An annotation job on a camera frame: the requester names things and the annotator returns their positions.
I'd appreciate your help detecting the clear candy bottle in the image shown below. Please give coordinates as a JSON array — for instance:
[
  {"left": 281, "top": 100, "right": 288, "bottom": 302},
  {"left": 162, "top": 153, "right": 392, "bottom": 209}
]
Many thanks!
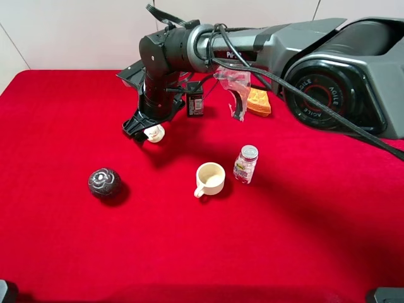
[{"left": 233, "top": 145, "right": 258, "bottom": 184}]

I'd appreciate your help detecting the red velvet table cloth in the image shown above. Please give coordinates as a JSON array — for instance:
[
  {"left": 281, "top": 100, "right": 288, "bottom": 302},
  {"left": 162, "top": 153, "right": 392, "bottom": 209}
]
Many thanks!
[{"left": 1, "top": 71, "right": 403, "bottom": 302}]

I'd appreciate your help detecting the black object bottom left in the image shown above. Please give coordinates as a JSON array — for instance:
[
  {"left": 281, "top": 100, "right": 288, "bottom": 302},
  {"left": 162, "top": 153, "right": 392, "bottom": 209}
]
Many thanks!
[{"left": 0, "top": 280, "right": 18, "bottom": 303}]

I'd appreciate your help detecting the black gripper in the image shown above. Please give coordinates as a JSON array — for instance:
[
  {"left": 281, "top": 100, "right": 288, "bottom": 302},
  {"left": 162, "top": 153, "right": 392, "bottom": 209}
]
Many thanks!
[{"left": 122, "top": 69, "right": 185, "bottom": 143}]

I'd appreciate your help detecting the black engraved stone ball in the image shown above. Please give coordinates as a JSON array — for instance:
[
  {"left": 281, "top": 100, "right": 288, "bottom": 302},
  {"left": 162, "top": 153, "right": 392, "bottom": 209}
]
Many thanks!
[{"left": 88, "top": 168, "right": 122, "bottom": 199}]

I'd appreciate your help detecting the clear plastic wrap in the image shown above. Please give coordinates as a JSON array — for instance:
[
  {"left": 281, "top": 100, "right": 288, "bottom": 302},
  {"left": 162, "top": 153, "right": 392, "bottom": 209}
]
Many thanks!
[{"left": 213, "top": 66, "right": 251, "bottom": 122}]

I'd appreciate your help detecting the black object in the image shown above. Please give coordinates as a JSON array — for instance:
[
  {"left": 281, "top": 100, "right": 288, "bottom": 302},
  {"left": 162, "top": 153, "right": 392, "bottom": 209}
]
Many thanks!
[
  {"left": 0, "top": 280, "right": 18, "bottom": 303},
  {"left": 365, "top": 287, "right": 404, "bottom": 303}
]

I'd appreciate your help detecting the black rectangular box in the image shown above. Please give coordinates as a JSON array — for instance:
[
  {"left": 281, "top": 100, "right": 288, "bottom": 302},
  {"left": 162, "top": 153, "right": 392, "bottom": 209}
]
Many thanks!
[{"left": 186, "top": 86, "right": 204, "bottom": 117}]

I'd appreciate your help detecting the orange pizza slice toy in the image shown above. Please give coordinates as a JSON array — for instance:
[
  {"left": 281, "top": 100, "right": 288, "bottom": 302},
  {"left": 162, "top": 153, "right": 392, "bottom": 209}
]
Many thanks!
[{"left": 247, "top": 88, "right": 271, "bottom": 117}]

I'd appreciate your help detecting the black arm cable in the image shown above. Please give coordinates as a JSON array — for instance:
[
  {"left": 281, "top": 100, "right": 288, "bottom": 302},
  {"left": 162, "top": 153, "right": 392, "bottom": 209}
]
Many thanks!
[{"left": 145, "top": 4, "right": 404, "bottom": 161}]

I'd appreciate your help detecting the black object bottom right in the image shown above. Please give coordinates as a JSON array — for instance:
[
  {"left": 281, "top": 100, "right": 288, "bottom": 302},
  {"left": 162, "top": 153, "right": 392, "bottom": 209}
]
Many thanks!
[{"left": 365, "top": 287, "right": 404, "bottom": 303}]

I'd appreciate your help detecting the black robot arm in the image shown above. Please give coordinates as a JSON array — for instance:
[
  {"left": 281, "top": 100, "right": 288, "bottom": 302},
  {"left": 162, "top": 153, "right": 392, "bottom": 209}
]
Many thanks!
[{"left": 119, "top": 17, "right": 403, "bottom": 141}]

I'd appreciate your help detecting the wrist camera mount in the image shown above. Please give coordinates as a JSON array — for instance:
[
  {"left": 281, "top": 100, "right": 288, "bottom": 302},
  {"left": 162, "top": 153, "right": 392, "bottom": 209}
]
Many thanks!
[{"left": 117, "top": 60, "right": 146, "bottom": 90}]

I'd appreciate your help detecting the white rubber duck toy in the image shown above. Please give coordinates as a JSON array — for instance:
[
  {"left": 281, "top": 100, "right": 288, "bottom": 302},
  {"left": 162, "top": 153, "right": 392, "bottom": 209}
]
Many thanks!
[{"left": 143, "top": 124, "right": 165, "bottom": 143}]

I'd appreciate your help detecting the cream ceramic cup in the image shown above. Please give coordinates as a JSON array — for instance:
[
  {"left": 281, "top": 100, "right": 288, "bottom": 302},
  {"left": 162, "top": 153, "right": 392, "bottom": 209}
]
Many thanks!
[{"left": 194, "top": 162, "right": 225, "bottom": 198}]

